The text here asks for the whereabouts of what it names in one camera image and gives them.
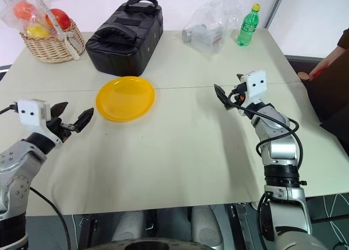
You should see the orange fruit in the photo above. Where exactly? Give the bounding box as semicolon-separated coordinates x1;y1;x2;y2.
13;2;38;23

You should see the crumpled clear plastic bag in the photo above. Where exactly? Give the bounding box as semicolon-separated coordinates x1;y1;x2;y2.
181;0;244;56

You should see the red apple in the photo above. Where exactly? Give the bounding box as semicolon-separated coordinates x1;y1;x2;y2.
45;8;72;31

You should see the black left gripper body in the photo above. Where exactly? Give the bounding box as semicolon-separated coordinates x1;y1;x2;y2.
46;117;75;144

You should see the black padded carry bag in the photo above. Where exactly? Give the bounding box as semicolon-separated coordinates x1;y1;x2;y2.
85;0;165;78

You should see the grey wall frame post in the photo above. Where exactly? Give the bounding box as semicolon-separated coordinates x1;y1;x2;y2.
264;0;285;29

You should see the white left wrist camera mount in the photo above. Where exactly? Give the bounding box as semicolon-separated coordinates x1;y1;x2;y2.
16;99;61;147

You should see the grey rounded robot leg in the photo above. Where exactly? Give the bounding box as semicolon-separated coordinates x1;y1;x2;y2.
111;210;146;243
190;205;222;248

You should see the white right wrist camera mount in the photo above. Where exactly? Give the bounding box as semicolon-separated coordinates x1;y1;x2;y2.
240;69;267;101

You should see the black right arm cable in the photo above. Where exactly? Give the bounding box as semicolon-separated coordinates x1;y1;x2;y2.
228;90;304;170

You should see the woven wicker basket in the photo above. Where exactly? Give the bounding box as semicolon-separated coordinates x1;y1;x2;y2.
19;0;86;64

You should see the black table frame leg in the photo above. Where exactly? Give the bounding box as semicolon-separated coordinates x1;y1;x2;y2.
231;203;257;250

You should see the dark round rim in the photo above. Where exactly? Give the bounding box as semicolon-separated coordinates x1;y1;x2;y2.
89;237;216;250

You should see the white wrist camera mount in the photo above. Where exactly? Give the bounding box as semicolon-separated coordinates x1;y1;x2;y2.
16;99;61;147
240;69;267;101

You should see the person bare hand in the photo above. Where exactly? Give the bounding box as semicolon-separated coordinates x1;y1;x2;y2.
311;52;339;80

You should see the yellow plastic plate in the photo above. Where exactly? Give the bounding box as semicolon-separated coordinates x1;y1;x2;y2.
95;75;157;122

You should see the silver metal cylinder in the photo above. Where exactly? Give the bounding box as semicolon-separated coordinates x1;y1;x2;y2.
182;24;216;45

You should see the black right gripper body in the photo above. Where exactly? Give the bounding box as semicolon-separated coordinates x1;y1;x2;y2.
231;81;248;104

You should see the yellow lemon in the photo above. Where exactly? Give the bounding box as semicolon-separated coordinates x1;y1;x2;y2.
26;23;51;39

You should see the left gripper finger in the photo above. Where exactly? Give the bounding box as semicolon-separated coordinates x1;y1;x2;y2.
51;102;69;117
72;108;95;134

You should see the green plastic bottle yellow cap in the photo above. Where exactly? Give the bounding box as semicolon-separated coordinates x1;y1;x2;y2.
236;3;262;47

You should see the beige table cover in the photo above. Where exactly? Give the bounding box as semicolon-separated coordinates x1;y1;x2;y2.
0;28;349;217

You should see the person dark clothing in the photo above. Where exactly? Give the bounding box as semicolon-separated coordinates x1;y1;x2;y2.
302;49;349;154

